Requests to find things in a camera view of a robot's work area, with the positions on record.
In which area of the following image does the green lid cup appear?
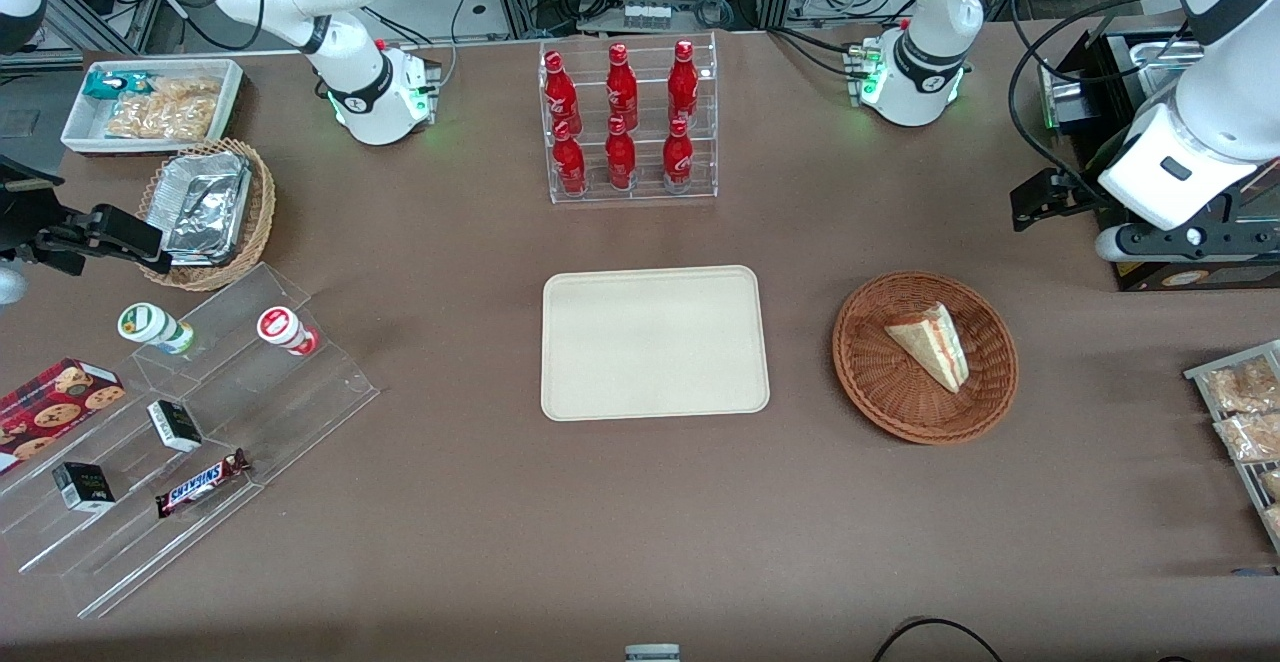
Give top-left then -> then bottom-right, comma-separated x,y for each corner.
117,302 -> 197,356

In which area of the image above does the red cookie box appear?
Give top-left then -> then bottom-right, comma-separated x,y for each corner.
0,358 -> 127,474

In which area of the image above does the red cola bottle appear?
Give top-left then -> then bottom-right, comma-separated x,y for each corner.
543,50 -> 582,125
606,43 -> 639,123
552,120 -> 588,196
605,115 -> 638,191
663,118 -> 695,193
668,40 -> 699,123

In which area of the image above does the aluminium foil container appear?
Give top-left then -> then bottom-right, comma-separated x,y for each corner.
158,150 -> 253,267

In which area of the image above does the beige plastic tray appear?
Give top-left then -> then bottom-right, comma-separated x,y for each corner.
541,264 -> 772,422

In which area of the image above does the clear acrylic stepped display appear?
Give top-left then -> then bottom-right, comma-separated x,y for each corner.
0,262 -> 382,621

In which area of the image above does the triangular sandwich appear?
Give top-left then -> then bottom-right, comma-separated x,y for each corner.
885,302 -> 971,395

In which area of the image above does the small black white carton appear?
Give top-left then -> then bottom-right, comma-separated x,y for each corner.
147,399 -> 203,454

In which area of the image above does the red lid cup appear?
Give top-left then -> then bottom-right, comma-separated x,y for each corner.
256,306 -> 320,357

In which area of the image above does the white plastic bin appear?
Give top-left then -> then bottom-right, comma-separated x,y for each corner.
60,59 -> 245,156

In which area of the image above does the Snickers chocolate bar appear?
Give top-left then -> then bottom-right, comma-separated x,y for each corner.
155,448 -> 252,519

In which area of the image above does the clear bag of crackers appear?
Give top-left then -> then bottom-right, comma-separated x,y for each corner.
104,92 -> 217,141
148,75 -> 223,108

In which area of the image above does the grey metal tray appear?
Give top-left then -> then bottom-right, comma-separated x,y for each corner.
1184,340 -> 1280,555

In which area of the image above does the black table cable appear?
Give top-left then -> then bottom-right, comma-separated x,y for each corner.
870,618 -> 1006,662

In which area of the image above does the teal snack packet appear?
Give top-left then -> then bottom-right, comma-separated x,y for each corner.
82,71 -> 153,103

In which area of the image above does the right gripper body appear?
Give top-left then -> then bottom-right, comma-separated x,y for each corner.
0,155 -> 86,278

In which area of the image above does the brown wicker basket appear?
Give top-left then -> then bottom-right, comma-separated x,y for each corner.
832,271 -> 1020,445

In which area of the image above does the light tan wicker basket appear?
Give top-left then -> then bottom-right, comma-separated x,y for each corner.
137,138 -> 277,292

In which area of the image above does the black food warmer cabinet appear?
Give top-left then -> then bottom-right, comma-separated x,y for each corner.
1038,27 -> 1280,293

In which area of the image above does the clear acrylic bottle rack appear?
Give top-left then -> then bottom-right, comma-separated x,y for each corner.
538,32 -> 719,205

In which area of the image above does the black base cable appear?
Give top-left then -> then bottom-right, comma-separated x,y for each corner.
765,27 -> 861,78

